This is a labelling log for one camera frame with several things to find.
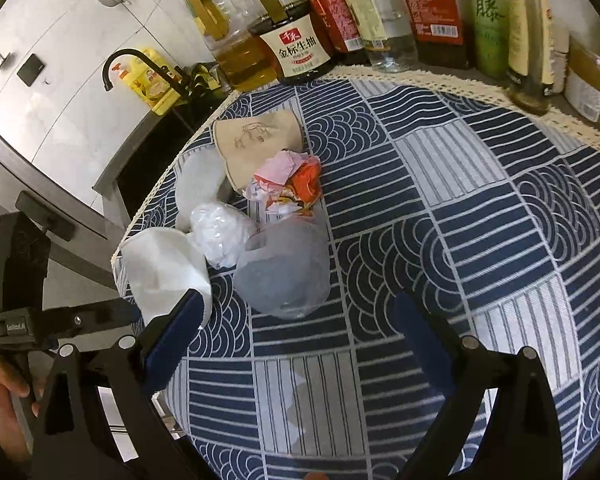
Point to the white paper tissue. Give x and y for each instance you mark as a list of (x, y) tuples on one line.
[(162, 270)]

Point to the black sink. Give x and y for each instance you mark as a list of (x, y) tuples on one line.
[(150, 150)]

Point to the blue patterned tablecloth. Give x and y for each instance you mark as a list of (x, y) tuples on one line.
[(430, 210)]

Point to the yellow dish soap box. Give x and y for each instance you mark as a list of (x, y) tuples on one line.
[(147, 82)]

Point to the beige paper cup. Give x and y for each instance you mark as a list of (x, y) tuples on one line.
[(260, 135)]

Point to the pink orange wrapper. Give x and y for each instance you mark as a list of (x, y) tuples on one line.
[(290, 180)]

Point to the clear bottle olive label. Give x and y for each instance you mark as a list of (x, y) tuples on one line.
[(530, 40)]

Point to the black faucet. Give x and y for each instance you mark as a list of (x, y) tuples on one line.
[(130, 57)]

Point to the green label bottle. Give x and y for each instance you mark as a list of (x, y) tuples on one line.
[(490, 20)]

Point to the dark bottle red label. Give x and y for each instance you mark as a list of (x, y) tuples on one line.
[(430, 5)]

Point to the dark soy sauce bottle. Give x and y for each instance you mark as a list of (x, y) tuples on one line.
[(295, 45)]

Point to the cooking oil jug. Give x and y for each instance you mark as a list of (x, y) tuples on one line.
[(230, 45)]

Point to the white plastic wrap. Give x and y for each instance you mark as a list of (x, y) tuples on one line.
[(220, 232)]

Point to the grey yellow dish cloth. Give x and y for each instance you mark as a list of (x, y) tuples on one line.
[(202, 77)]

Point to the clear bottle cream label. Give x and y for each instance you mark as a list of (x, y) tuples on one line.
[(385, 25)]

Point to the black wall socket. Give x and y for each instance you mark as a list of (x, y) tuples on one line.
[(31, 69)]

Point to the clear plastic bag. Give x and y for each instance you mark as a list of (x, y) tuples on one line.
[(285, 270)]

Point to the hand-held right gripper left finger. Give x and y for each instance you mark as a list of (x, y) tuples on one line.
[(175, 340)]

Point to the red label sauce bottle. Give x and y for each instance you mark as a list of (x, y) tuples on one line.
[(337, 15)]

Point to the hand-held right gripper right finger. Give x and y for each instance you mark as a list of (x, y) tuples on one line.
[(420, 340)]

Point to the person's left hand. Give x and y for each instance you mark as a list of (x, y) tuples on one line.
[(2, 410)]

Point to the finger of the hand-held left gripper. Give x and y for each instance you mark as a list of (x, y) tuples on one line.
[(100, 317)]

